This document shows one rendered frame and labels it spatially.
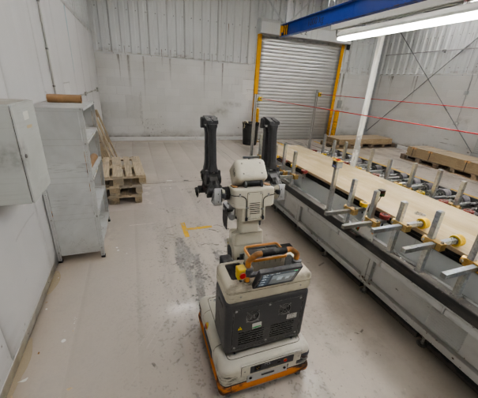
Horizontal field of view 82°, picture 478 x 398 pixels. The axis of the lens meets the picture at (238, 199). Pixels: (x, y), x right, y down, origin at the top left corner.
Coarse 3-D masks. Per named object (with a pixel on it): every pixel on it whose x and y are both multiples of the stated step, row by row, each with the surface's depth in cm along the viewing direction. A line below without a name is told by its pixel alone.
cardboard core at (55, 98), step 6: (48, 96) 271; (54, 96) 273; (60, 96) 275; (66, 96) 277; (72, 96) 278; (78, 96) 280; (54, 102) 277; (60, 102) 278; (66, 102) 280; (72, 102) 281; (78, 102) 283
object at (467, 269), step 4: (456, 268) 151; (460, 268) 151; (464, 268) 151; (468, 268) 151; (472, 268) 152; (476, 268) 153; (444, 272) 147; (448, 272) 147; (452, 272) 147; (456, 272) 147; (460, 272) 149; (464, 272) 150; (468, 272) 152; (440, 276) 148; (444, 276) 146; (448, 276) 146; (452, 276) 147; (456, 276) 149
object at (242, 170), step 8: (240, 160) 172; (248, 160) 173; (256, 160) 175; (232, 168) 175; (240, 168) 170; (248, 168) 171; (256, 168) 173; (264, 168) 175; (232, 176) 176; (240, 176) 168; (248, 176) 170; (256, 176) 171; (264, 176) 173; (232, 184) 178; (240, 184) 174
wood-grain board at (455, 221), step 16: (288, 160) 375; (304, 160) 379; (320, 160) 385; (320, 176) 315; (352, 176) 323; (368, 176) 326; (368, 192) 275; (400, 192) 280; (416, 192) 283; (384, 208) 238; (416, 208) 242; (432, 208) 244; (448, 208) 246; (448, 224) 216; (464, 224) 218
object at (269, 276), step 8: (296, 264) 148; (248, 272) 147; (256, 272) 148; (264, 272) 141; (272, 272) 142; (280, 272) 145; (288, 272) 149; (296, 272) 152; (256, 280) 145; (264, 280) 147; (272, 280) 150; (280, 280) 154; (288, 280) 158
